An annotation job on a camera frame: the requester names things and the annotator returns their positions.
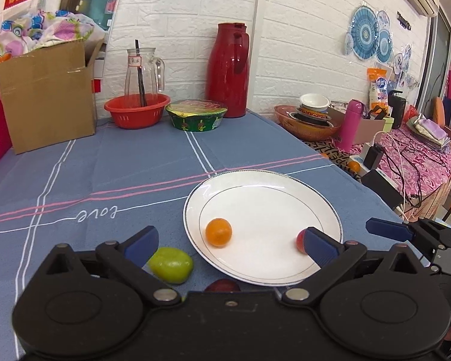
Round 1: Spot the small orange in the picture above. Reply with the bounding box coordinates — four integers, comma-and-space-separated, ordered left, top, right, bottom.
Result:
205, 218, 232, 248

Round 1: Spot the blue paper fan decoration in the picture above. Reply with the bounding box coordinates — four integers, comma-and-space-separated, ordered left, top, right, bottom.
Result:
344, 6, 380, 60

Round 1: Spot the pink water bottle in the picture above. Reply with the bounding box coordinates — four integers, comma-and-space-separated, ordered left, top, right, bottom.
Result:
336, 100, 364, 153

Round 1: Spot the pink floral tablecloth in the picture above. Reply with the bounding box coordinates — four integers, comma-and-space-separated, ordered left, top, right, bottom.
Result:
373, 127, 451, 221

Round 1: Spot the orange-brown bowl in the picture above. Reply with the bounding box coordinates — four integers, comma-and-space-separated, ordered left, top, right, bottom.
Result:
275, 105, 340, 142

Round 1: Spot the black bottle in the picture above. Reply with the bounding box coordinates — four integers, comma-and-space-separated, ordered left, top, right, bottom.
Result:
388, 90, 407, 130

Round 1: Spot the red thermos jug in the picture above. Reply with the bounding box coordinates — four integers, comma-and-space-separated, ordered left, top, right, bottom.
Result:
205, 23, 250, 118

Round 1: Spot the white round plate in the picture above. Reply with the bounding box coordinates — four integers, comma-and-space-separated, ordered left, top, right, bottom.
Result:
183, 170, 343, 287

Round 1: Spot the floral cloth in box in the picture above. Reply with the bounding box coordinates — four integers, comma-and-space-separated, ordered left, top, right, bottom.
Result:
0, 10, 105, 63

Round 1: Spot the red apple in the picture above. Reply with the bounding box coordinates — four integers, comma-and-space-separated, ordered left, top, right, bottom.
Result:
296, 229, 307, 254

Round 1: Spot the red plastic basket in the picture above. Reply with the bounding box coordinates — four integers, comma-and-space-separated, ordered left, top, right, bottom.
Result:
104, 94, 171, 130

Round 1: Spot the green instant noodle bowl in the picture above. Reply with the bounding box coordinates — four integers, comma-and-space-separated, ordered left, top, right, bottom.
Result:
165, 100, 228, 132

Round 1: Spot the cardboard box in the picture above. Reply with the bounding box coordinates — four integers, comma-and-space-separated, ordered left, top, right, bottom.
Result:
0, 40, 103, 154

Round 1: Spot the green apple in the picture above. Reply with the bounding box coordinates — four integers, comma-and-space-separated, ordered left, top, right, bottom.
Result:
147, 247, 194, 284

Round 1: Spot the glass pitcher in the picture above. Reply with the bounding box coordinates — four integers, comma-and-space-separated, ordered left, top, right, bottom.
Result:
124, 39, 165, 108

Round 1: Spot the blue striped tablecloth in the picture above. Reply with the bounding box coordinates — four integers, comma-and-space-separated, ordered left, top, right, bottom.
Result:
0, 108, 415, 361

